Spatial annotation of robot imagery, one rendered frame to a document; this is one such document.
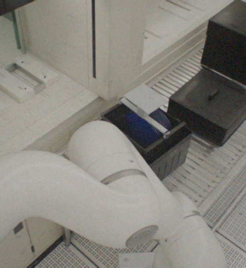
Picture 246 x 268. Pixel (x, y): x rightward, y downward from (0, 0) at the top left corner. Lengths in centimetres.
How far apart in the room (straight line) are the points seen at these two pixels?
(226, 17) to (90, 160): 149
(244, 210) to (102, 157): 192
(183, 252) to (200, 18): 156
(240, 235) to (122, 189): 184
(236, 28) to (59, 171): 150
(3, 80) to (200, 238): 112
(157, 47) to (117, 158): 140
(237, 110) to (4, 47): 111
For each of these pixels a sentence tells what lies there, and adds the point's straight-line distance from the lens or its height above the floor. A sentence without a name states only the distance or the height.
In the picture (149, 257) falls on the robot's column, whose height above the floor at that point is 76.
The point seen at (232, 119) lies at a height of 86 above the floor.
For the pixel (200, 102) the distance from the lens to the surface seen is 169.
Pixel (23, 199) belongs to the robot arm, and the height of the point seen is 153.
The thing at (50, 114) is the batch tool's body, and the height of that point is 87.
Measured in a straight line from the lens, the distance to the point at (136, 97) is 133.
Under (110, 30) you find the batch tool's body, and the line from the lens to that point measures 142.
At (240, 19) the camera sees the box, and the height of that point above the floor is 101.
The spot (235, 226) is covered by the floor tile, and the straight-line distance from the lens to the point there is 238.
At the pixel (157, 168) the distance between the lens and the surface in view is 139.
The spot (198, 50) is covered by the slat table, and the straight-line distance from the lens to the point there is 217.
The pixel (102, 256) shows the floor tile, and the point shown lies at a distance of 217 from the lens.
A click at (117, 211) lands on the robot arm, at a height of 151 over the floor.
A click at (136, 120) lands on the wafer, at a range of 143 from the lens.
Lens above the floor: 196
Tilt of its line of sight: 47 degrees down
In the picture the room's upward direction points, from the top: 4 degrees clockwise
